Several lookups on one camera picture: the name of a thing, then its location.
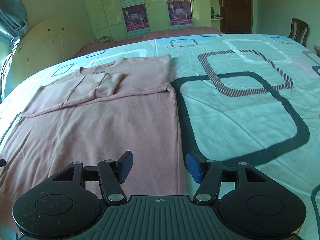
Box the teal window curtain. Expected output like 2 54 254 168
1 0 27 101

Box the light blue patterned bedsheet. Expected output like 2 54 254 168
1 34 319 239

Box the cream wooden headboard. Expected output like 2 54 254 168
11 18 93 88

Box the wooden bed footboard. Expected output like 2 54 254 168
313 46 320 56

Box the lower right wardrobe poster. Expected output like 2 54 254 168
167 0 193 28

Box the dark brown wooden door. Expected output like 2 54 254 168
220 0 253 34

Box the dark wooden chair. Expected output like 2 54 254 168
288 18 310 47

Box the lower left wardrobe poster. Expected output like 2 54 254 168
122 4 149 31

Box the cream corner shelf unit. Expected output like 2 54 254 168
210 0 223 30

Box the pink long-sleeve sweatshirt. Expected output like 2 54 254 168
1 55 184 225

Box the stack of papers by wardrobe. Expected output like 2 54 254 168
95 36 114 43

